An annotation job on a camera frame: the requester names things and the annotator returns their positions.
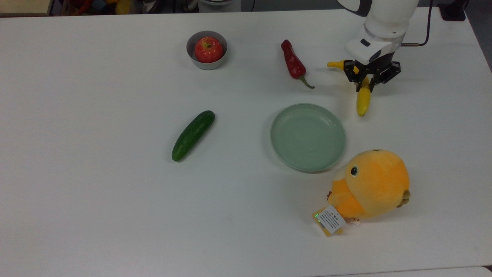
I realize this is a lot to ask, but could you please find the yellow card tag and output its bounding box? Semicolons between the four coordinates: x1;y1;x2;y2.
312;208;336;237

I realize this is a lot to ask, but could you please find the dark robot cable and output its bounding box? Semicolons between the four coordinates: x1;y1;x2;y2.
401;0;434;47

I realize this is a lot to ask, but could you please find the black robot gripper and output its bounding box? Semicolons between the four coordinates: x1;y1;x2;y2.
343;52;402;92

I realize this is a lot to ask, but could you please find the wooden box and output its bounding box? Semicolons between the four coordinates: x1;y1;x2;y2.
0;0;53;17

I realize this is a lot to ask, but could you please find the small grey bowl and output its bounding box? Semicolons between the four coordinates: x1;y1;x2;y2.
186;31;228;70

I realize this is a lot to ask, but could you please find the yellow banana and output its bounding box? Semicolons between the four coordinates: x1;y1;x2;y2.
327;60;372;117

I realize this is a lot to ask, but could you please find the orange plush bird toy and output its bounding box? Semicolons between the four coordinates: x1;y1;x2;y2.
327;149;411;225

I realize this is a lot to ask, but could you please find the red apple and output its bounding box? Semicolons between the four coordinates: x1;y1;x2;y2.
194;37;224;63

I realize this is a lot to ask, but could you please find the white printed paper tag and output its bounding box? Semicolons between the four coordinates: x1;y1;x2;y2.
316;205;346;235

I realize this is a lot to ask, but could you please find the red chili pepper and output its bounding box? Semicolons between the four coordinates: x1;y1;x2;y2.
281;39;315;89

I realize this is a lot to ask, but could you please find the pale green plastic plate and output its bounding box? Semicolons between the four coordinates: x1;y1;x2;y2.
270;103;346;172

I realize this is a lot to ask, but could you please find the black table clamp mount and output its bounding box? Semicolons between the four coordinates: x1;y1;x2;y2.
437;0;467;22

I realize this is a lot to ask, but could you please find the pile of colourful toys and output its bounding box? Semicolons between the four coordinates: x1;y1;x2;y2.
61;0;136;16

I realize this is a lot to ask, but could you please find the green cucumber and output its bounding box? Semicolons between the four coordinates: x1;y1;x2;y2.
171;110;216;162

